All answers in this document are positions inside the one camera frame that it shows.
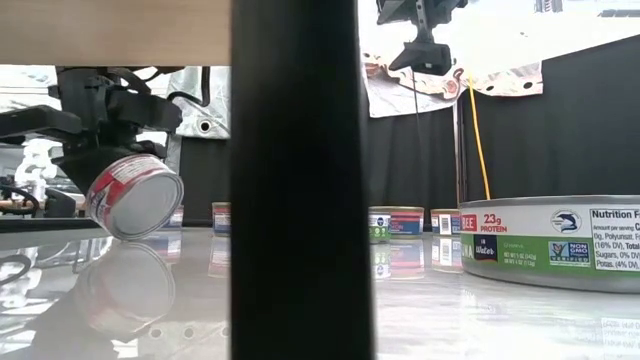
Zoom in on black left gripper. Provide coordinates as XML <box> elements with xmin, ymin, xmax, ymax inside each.
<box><xmin>0</xmin><ymin>67</ymin><xmax>184</xmax><ymax>197</ymax></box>

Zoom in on red label tuna can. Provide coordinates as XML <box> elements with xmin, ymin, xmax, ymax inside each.
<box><xmin>84</xmin><ymin>153</ymin><xmax>185</xmax><ymax>242</ymax></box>

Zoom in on green white label tuna can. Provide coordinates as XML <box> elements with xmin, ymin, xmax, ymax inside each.
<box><xmin>458</xmin><ymin>194</ymin><xmax>640</xmax><ymax>295</ymax></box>

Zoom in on wooden shelf board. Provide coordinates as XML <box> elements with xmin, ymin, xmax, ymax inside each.
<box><xmin>0</xmin><ymin>0</ymin><xmax>232</xmax><ymax>68</ymax></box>

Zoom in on black shelf side panel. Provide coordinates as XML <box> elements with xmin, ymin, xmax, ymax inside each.
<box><xmin>229</xmin><ymin>0</ymin><xmax>376</xmax><ymax>360</ymax></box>

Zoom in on white pink grommet curtain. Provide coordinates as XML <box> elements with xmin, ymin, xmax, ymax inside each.
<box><xmin>358</xmin><ymin>24</ymin><xmax>545</xmax><ymax>119</ymax></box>

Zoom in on black box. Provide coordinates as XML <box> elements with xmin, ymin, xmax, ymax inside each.
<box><xmin>43</xmin><ymin>187</ymin><xmax>77</xmax><ymax>219</ymax></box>

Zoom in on grey metal pole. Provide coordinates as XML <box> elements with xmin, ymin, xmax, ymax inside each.
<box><xmin>452</xmin><ymin>99</ymin><xmax>465</xmax><ymax>206</ymax></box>

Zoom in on grey leaf pattern curtain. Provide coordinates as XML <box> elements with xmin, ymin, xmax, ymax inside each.
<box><xmin>166</xmin><ymin>66</ymin><xmax>232</xmax><ymax>206</ymax></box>

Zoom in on black curtain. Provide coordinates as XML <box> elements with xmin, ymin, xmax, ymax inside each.
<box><xmin>360</xmin><ymin>34</ymin><xmax>640</xmax><ymax>234</ymax></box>
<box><xmin>178</xmin><ymin>137</ymin><xmax>232</xmax><ymax>225</ymax></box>

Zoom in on yellow cable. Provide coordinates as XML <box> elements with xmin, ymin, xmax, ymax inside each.
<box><xmin>467</xmin><ymin>74</ymin><xmax>493</xmax><ymax>201</ymax></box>

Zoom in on black looped cable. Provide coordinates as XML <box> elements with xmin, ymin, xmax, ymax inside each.
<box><xmin>0</xmin><ymin>183</ymin><xmax>41</xmax><ymax>217</ymax></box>

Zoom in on black table frame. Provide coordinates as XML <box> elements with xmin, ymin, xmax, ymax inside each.
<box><xmin>0</xmin><ymin>215</ymin><xmax>464</xmax><ymax>236</ymax></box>

